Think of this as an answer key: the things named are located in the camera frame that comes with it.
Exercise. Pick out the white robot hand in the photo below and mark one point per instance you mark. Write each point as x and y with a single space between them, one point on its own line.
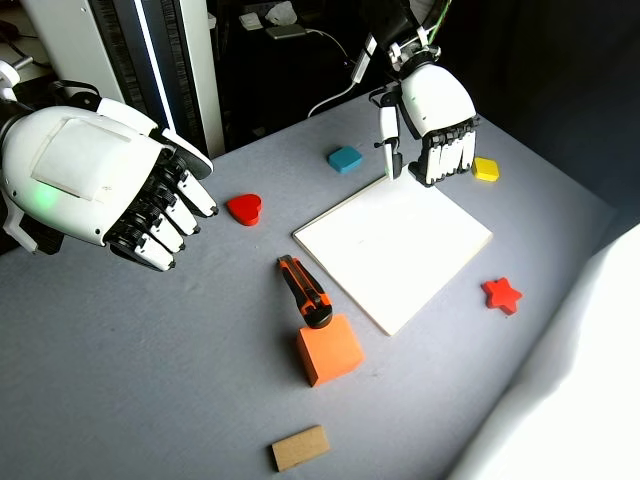
437 100
75 165

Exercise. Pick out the orange black utility knife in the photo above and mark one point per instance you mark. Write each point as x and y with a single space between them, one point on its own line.
302 287

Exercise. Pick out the orange cube block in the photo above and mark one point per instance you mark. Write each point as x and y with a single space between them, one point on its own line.
330 350

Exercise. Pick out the yellow square block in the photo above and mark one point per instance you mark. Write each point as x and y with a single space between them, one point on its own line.
486 169

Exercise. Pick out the blue square block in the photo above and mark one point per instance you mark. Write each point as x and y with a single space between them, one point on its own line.
345 159

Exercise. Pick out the white black robot column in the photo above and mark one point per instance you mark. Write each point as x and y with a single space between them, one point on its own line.
75 50

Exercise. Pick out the white cutting board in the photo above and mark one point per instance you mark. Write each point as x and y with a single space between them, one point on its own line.
395 245

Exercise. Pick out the grey power bank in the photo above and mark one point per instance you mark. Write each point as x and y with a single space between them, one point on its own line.
285 32

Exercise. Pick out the red heart block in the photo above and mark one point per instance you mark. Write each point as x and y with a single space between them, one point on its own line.
245 207

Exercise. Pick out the white crumpled object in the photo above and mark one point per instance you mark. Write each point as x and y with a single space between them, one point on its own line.
281 13

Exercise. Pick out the small white box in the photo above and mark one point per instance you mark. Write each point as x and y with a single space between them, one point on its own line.
250 20

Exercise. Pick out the red star block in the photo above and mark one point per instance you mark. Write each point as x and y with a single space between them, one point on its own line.
501 296

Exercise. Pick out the grey table cloth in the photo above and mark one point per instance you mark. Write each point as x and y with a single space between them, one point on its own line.
150 375

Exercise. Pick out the white rounded blurry cover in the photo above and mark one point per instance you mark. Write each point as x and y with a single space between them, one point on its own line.
575 390

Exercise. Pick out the tan wooden rectangular block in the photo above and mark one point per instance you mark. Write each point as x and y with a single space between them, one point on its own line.
301 448

